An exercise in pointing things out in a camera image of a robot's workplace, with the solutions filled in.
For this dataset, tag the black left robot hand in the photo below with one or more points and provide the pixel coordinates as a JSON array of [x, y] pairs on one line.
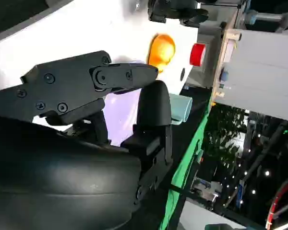
[[172, 9]]

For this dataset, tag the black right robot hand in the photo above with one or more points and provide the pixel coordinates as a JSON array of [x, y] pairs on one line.
[[62, 182]]

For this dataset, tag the orange and white bread roll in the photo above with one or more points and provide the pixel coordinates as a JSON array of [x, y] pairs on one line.
[[163, 50]]

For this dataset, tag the red round button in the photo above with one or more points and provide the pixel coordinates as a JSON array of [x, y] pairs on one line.
[[198, 55]]

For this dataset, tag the grey control box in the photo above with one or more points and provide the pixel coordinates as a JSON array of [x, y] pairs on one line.
[[212, 45]]

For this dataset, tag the black table grommet hole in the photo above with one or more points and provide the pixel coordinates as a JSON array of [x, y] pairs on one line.
[[183, 74]]

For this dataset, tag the lilac plate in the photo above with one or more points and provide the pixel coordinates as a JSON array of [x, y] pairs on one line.
[[120, 115]]

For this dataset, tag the silver tube with blue end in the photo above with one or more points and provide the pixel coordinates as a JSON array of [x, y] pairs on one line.
[[266, 18]]

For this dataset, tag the pale green mug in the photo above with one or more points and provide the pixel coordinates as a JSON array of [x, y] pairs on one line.
[[180, 107]]

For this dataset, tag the white cabinet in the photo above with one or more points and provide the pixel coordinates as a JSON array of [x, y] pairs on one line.
[[266, 72]]

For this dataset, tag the green cloth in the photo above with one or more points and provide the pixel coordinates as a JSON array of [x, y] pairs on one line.
[[180, 196]]

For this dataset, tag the dark leafy plant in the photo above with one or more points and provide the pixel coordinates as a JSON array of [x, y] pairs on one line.
[[225, 134]]

